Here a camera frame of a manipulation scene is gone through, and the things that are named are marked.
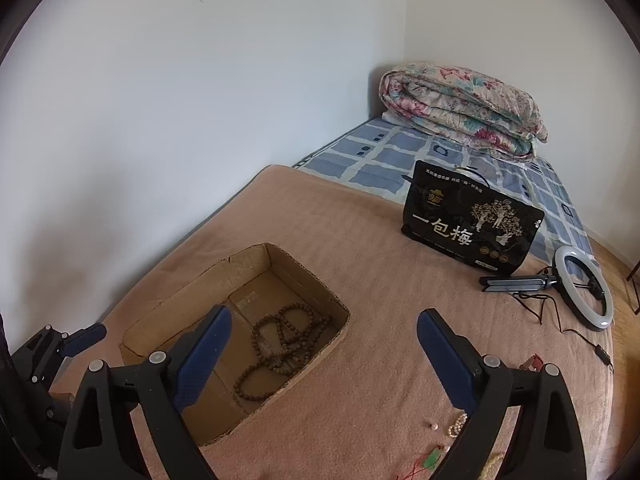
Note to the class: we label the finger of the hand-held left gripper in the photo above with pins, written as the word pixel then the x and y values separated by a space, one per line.
pixel 40 355
pixel 85 337

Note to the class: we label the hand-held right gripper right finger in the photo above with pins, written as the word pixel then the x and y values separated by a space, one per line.
pixel 445 355

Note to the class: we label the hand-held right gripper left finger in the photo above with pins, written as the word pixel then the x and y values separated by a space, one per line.
pixel 205 355

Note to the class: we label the cardboard box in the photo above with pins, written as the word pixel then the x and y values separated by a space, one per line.
pixel 300 280

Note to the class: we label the folded black tripod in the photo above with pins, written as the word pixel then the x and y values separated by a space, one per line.
pixel 510 284

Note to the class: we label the black printed bag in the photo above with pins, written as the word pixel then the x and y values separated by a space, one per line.
pixel 450 220

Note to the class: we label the blue checked bedsheet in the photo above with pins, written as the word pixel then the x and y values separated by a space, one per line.
pixel 380 160

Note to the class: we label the folded floral quilt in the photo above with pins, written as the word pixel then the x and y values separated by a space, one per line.
pixel 450 105

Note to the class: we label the dark metal frame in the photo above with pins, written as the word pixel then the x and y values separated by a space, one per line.
pixel 634 285

